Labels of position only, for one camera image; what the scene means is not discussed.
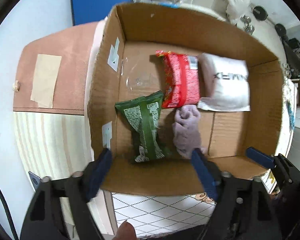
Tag purple soft cloth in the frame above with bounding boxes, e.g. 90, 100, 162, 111
172, 105, 207, 159

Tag green snack packet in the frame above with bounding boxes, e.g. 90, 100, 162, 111
115, 90, 171, 163

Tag operator thumb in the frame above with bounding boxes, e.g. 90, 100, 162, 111
113, 221, 137, 240

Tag patterned white tablecloth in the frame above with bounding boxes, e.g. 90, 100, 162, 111
112, 193, 216, 239

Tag white pillow pack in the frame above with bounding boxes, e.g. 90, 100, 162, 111
197, 53, 250, 112

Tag red snack packet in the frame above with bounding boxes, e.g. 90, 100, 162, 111
156, 50, 200, 108

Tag chrome dumbbell pair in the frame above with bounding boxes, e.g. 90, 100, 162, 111
241, 15, 255, 35

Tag beige tape patch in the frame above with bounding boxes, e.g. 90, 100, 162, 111
30, 54, 62, 108

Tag floor barbell black plates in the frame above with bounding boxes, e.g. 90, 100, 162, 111
252, 6, 287, 39

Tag brown cardboard box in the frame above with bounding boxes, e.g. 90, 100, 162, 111
87, 2, 286, 197

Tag pink wooden cabinet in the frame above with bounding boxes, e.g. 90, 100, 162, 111
13, 22, 101, 115

